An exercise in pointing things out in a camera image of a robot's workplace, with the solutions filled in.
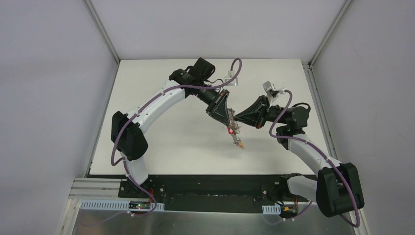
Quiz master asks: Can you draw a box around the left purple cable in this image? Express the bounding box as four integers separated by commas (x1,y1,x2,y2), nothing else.
111,57,243,218

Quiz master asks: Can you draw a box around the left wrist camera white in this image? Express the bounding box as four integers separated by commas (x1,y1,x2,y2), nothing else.
223,70,239,86

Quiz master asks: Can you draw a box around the purple cable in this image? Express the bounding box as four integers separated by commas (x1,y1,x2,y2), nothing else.
269,89,361,228
111,57,243,218

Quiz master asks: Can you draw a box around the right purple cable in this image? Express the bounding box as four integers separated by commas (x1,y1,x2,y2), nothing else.
269,89,361,228

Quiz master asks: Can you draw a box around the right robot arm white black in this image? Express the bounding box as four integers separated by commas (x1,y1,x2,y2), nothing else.
234,95,365,217

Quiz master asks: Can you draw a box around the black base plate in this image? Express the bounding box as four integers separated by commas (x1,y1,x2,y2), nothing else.
118,174,307,213

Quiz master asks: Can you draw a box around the key organizer with red handle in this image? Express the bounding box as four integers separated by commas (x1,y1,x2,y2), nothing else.
227,108,245,149

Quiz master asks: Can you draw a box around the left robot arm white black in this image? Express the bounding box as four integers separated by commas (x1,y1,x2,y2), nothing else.
111,58,231,198

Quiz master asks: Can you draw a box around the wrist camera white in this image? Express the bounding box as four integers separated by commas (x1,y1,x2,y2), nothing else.
223,70,239,86
262,81,279,99

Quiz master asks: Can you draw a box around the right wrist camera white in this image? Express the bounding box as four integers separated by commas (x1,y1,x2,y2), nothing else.
262,81,279,99

